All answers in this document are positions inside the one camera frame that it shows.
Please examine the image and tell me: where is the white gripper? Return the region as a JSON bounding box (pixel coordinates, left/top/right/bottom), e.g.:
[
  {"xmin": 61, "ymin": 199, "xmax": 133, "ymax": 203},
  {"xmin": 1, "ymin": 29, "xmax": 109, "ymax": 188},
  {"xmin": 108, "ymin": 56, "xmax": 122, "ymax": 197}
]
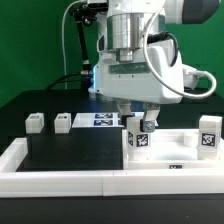
[{"xmin": 94, "ymin": 38, "xmax": 184, "ymax": 133}]

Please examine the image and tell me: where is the white square tabletop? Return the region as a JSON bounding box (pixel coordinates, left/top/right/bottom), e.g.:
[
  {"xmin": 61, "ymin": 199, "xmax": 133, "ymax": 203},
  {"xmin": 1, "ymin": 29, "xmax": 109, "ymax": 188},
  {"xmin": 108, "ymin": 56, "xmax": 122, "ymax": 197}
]
[{"xmin": 122, "ymin": 129, "xmax": 224, "ymax": 170}]

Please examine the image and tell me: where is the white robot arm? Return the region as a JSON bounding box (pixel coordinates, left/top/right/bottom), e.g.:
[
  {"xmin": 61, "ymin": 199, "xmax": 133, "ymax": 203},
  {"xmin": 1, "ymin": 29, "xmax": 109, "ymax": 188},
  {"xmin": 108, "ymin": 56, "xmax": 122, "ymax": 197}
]
[{"xmin": 87, "ymin": 0, "xmax": 221, "ymax": 133}]

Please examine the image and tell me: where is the white marker plate with tags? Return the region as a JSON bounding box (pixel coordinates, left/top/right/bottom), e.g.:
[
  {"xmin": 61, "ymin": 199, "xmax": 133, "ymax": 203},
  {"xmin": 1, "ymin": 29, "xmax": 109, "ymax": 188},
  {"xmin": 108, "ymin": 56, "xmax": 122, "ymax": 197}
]
[{"xmin": 72, "ymin": 111, "xmax": 134, "ymax": 129}]

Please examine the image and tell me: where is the white U-shaped fence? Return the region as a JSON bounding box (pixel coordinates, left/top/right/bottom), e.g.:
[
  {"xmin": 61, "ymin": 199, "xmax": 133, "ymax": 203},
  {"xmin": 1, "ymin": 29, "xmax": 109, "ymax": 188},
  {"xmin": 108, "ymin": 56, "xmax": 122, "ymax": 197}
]
[{"xmin": 0, "ymin": 138, "xmax": 224, "ymax": 198}]

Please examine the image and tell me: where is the black cable bundle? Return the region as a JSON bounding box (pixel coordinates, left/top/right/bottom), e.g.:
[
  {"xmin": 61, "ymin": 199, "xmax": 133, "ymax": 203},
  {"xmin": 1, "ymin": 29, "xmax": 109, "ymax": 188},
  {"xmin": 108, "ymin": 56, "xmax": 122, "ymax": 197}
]
[{"xmin": 45, "ymin": 71, "xmax": 93, "ymax": 91}]

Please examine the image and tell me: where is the white cable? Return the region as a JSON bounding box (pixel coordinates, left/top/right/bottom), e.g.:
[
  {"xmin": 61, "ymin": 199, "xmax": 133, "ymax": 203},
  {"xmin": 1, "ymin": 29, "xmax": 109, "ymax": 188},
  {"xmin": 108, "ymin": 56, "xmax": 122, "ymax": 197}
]
[{"xmin": 61, "ymin": 0, "xmax": 218, "ymax": 100}]

